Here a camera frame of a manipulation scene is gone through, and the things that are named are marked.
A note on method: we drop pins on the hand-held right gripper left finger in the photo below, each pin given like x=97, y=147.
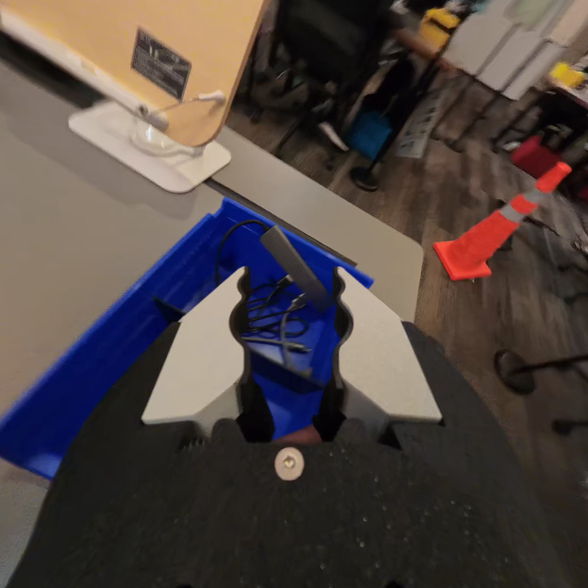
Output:
x=197, y=367

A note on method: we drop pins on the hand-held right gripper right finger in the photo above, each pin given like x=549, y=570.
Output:
x=381, y=367

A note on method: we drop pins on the blue plastic bin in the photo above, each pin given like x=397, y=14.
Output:
x=115, y=330

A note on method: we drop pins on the dark grey usb hub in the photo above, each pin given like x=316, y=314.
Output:
x=294, y=264

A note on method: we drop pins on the black chair base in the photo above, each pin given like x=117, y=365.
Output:
x=514, y=372

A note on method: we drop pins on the orange traffic cone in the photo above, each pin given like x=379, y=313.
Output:
x=482, y=243

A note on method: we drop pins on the black round stand base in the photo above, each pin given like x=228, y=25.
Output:
x=365, y=179

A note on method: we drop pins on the blue bag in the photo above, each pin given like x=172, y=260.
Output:
x=370, y=135

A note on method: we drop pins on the printed paper sheet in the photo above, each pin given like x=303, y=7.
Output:
x=420, y=128

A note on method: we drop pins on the red box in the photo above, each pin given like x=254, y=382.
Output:
x=533, y=158

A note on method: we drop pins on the black office chair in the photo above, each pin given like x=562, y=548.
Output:
x=330, y=41

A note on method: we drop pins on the wooden book stand white base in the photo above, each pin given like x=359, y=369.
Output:
x=183, y=36

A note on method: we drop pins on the white cabinet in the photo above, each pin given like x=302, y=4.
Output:
x=505, y=55

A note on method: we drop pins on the yellow plastic bin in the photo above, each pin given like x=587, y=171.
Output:
x=438, y=27

